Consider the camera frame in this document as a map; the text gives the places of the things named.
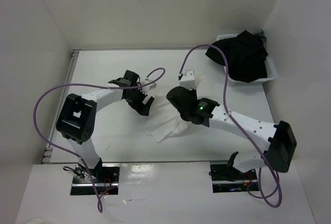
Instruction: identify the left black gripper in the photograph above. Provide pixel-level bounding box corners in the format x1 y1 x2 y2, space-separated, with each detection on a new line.
125 84 154 116

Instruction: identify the white skirt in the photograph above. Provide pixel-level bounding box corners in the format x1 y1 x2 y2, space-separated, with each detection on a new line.
141 94 191 143

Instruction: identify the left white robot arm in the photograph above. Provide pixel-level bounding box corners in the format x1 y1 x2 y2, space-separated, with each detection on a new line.
56 70 155 183

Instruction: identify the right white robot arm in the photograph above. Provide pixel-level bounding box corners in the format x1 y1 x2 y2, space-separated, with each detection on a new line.
166 86 297 179

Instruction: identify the black skirt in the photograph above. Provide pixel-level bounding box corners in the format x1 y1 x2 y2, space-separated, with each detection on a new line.
213 31 268 83

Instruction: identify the white plastic basket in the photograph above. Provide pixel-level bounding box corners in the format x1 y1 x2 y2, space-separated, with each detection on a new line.
216 33 278 85

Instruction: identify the grey garment in basket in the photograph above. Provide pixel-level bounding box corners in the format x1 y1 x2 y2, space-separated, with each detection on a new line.
255 29 267 48

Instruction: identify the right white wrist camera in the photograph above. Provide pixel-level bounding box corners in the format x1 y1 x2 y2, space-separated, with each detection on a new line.
178 70 196 91

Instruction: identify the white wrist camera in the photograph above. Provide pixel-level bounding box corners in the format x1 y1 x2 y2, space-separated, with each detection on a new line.
141 78 157 91
178 70 196 91

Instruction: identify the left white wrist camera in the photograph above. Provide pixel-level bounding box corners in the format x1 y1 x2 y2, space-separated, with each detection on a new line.
141 78 157 91

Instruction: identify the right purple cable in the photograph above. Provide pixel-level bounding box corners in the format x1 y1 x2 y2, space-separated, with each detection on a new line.
179 43 282 207

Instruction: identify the purple cable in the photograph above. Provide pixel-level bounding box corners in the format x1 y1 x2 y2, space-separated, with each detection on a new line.
179 43 282 207
33 67 166 213

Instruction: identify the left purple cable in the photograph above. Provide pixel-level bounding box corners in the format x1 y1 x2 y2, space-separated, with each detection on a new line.
33 67 166 213

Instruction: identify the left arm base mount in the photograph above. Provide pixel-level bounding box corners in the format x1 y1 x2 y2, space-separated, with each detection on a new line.
63 163 120 196

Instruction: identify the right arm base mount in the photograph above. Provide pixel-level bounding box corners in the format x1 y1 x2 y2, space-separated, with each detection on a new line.
209 162 259 193

